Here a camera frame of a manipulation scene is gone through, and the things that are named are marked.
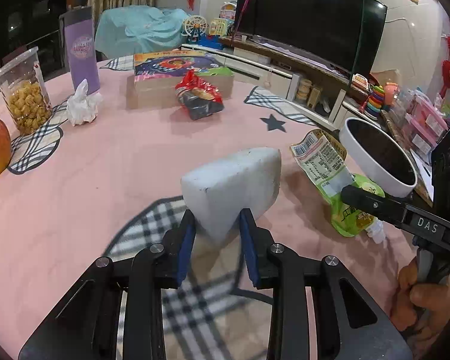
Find green spout pouch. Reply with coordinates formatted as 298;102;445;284
318;170;385;244

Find white tv cabinet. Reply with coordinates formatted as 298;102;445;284
181;37;373;130

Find gold green label wrapper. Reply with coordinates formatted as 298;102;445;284
290;128;354;194

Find rainbow stacking ring toy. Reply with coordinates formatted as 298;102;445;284
364;85;385;121

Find white foam block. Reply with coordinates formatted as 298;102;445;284
180;147;281;245

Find right hand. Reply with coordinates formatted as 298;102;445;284
390;258;450;352

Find purple tall box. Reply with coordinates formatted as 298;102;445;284
59;7;101;94

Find pink table cloth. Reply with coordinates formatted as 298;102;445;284
0;68;414;357

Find white tissue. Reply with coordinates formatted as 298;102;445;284
66;79;103;126

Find pink plastic storage boxes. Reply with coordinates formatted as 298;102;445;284
389;88;449;162

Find ferris wheel toy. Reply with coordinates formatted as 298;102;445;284
182;16;208;43

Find red snack packet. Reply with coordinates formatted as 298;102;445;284
175;70;224;120

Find white round trash bin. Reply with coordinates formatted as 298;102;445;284
339;117;418;198

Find colourful book box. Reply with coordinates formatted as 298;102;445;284
126;50;234;110

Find large black television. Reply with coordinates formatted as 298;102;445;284
235;0;387;76

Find teal covered armchair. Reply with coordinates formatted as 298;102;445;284
95;5;189;59

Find clear jar of snacks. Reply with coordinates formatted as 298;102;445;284
0;47;52;136

